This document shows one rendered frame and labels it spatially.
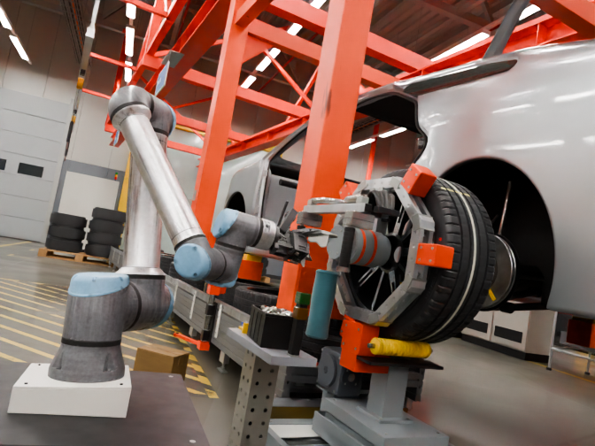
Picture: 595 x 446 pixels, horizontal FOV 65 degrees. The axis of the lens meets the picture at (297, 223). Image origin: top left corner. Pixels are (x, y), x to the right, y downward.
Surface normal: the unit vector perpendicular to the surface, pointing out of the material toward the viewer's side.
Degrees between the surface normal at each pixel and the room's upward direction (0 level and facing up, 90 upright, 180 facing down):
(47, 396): 90
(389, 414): 90
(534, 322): 90
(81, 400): 90
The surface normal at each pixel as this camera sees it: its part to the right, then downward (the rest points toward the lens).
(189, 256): -0.29, -0.07
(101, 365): 0.68, -0.36
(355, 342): -0.87, -0.18
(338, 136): 0.46, 0.01
